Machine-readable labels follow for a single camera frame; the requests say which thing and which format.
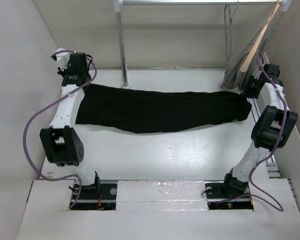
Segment black trousers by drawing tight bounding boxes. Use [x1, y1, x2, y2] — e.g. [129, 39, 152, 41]
[75, 84, 252, 134]

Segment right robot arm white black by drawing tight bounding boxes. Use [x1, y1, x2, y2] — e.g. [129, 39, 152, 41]
[221, 72, 298, 197]

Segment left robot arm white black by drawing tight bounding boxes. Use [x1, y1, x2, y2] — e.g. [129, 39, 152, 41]
[39, 48, 102, 199]

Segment wooden hanger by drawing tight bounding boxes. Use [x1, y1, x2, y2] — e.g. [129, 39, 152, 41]
[240, 0, 280, 73]

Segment grey hanging garment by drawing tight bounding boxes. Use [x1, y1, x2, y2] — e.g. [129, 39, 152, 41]
[221, 29, 262, 91]

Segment silver clothes rack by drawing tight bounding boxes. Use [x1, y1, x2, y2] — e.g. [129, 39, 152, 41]
[113, 0, 291, 89]

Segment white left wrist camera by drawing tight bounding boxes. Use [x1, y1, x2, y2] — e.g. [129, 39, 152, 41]
[52, 47, 71, 72]

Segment grey wire hanger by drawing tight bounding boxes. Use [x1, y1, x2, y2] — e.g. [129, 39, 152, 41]
[223, 0, 239, 62]

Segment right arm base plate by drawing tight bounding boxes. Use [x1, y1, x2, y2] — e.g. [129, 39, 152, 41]
[201, 180, 254, 211]

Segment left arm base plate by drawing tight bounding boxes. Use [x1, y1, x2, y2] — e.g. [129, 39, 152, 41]
[70, 181, 118, 211]

